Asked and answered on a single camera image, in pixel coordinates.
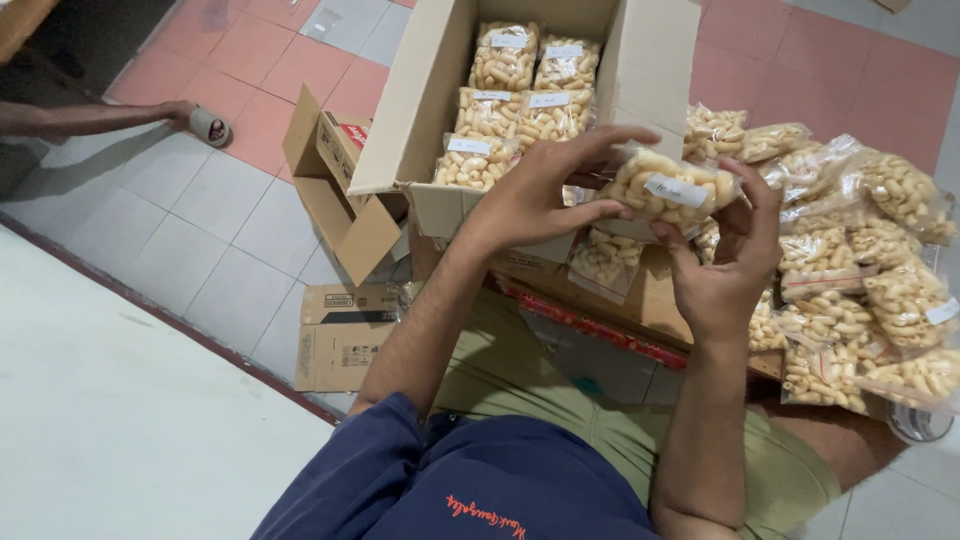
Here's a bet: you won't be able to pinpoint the clear tape roll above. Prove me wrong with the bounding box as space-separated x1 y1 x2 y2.
887 399 955 444

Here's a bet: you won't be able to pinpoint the small open cardboard box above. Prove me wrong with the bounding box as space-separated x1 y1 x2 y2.
282 83 411 288

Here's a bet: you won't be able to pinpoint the wooden furniture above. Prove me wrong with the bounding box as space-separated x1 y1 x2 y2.
0 0 61 66

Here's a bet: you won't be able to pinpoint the person's right hand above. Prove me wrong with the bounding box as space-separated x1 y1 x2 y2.
648 156 786 345

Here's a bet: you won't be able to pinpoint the empty clear plastic bag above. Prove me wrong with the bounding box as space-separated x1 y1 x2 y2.
299 5 344 43

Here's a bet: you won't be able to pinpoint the grey printed carton flap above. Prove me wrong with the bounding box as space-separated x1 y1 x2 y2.
517 306 688 408

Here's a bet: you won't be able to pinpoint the person's olive shorts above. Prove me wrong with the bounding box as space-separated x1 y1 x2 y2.
430 288 843 540

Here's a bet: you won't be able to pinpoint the flattened brown cardboard carton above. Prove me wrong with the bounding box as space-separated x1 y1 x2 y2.
294 280 415 394

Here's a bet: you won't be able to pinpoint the person's navy shirt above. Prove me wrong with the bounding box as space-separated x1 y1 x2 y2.
250 391 663 540

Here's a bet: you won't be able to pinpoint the loose heap of snack packets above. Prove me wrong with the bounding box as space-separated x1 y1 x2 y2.
566 103 960 418

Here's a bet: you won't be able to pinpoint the cardboard sheet with red strip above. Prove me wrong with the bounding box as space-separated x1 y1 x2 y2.
408 213 786 381

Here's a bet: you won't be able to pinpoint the neat rows of snack packets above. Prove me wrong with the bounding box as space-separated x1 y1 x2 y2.
432 20 603 193

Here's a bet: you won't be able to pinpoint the person's leg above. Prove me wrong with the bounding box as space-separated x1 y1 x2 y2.
746 373 910 494

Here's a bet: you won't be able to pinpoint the clear labelled snack packet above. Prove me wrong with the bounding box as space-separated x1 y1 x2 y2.
597 144 742 235

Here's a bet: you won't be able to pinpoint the white tape roll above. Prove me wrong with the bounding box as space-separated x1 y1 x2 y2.
188 106 233 149

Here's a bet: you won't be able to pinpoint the person's left hand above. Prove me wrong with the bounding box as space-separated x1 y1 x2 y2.
457 126 662 261

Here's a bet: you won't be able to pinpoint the large open cardboard box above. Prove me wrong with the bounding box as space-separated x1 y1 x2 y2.
347 0 703 265

